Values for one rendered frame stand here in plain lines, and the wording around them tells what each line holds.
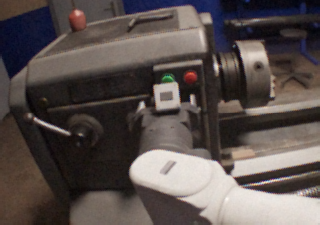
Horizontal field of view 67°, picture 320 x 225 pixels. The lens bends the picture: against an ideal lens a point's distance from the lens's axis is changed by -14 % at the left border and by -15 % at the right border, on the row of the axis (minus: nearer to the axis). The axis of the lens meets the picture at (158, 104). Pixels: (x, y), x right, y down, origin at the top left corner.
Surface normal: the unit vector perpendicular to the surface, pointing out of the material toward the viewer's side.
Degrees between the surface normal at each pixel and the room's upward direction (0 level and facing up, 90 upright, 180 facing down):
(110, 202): 32
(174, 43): 45
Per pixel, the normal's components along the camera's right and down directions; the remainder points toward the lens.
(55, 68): -0.15, -0.27
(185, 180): -0.27, -0.85
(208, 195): 0.25, -0.39
